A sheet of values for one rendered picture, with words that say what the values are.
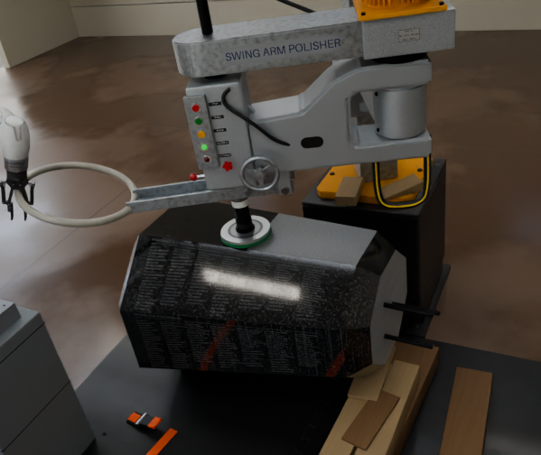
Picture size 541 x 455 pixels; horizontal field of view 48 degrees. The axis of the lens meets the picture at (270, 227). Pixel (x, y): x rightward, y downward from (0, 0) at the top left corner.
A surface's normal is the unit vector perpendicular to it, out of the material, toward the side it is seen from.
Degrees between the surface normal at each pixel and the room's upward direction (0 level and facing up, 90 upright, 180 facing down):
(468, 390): 0
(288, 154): 90
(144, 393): 0
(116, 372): 0
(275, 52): 90
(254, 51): 90
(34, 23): 90
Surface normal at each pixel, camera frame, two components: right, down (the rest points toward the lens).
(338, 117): -0.04, 0.54
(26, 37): 0.89, 0.13
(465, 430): -0.14, -0.84
